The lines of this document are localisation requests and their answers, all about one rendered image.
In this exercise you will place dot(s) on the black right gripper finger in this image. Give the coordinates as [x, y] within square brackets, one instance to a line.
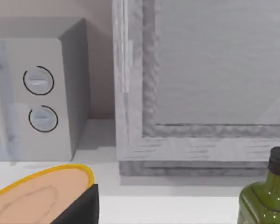
[84, 207]

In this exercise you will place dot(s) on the tan board with yellow rim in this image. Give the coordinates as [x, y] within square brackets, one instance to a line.
[35, 196]

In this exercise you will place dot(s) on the pale microwave knob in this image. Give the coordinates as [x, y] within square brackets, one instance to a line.
[43, 119]
[38, 80]

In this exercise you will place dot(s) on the pale microwave oven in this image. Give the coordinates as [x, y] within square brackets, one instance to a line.
[49, 98]

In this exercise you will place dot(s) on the green bottle with black cap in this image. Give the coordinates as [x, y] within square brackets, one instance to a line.
[266, 200]

